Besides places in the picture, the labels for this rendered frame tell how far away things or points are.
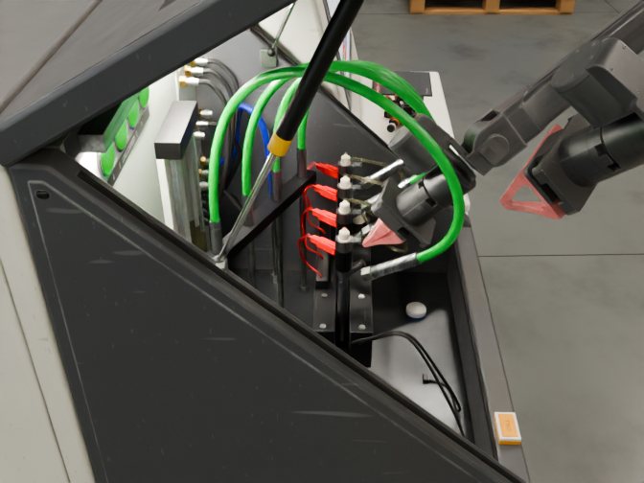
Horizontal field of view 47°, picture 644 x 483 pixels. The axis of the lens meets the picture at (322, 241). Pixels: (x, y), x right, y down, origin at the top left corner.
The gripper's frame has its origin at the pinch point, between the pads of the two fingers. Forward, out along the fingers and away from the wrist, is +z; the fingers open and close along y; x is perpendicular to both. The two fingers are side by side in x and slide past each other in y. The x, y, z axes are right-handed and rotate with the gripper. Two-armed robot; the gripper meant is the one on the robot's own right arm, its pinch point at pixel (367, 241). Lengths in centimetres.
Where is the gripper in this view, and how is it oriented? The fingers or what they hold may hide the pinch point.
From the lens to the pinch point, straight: 114.9
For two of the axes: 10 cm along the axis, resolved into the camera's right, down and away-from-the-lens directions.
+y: -7.2, -6.5, -2.3
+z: -6.4, 5.0, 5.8
